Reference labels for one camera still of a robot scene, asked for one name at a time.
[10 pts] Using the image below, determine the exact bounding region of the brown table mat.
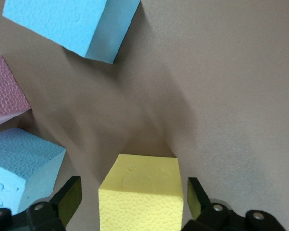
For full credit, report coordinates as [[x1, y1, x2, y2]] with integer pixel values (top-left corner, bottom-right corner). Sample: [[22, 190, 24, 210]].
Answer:
[[0, 0, 289, 231]]

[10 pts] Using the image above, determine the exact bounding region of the pink foam cube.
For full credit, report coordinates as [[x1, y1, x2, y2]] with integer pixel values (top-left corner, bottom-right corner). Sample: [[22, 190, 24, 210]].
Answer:
[[0, 53, 32, 130]]

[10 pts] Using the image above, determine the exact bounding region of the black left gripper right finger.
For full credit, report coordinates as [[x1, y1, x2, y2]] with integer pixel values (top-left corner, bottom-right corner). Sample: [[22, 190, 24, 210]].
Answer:
[[183, 177, 286, 231]]

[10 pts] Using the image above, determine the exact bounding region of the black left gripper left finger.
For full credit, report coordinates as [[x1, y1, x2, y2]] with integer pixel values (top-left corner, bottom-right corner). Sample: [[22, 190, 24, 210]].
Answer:
[[0, 176, 83, 231]]

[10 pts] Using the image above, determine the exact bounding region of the blue foam cube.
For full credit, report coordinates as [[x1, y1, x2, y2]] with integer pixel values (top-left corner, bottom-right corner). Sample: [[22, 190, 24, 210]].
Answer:
[[0, 127, 66, 215], [2, 0, 142, 64]]

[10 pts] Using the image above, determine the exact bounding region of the yellow foam cube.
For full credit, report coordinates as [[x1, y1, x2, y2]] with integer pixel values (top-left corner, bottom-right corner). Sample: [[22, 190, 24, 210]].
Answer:
[[98, 154, 184, 231]]

